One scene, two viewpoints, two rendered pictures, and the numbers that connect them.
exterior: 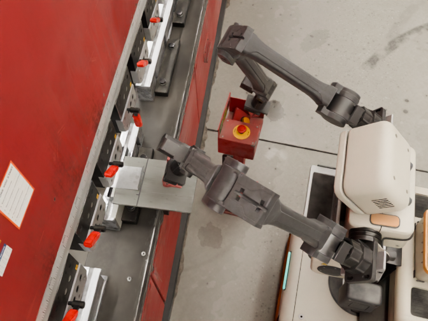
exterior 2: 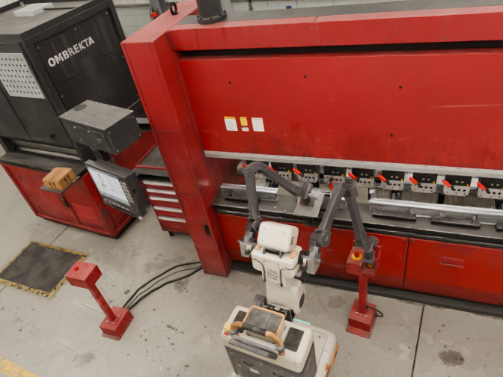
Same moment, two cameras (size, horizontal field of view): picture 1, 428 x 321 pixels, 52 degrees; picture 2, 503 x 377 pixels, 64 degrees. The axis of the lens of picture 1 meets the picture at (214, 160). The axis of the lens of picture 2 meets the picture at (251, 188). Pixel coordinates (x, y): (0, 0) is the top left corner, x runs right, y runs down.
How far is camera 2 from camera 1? 2.38 m
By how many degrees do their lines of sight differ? 65
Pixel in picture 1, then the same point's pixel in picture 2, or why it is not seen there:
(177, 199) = (299, 209)
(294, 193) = (367, 358)
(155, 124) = not seen: hidden behind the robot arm
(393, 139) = (281, 230)
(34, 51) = (287, 110)
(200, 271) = (314, 295)
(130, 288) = (271, 208)
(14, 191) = (258, 123)
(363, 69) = not seen: outside the picture
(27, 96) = (278, 114)
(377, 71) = not seen: outside the picture
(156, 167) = (316, 203)
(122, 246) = (290, 204)
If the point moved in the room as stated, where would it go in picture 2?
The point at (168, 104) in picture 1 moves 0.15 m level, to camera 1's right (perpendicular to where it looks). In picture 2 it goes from (367, 217) to (368, 232)
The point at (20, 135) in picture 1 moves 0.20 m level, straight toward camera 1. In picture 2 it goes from (269, 117) to (243, 128)
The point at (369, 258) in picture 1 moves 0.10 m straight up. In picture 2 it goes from (245, 239) to (242, 228)
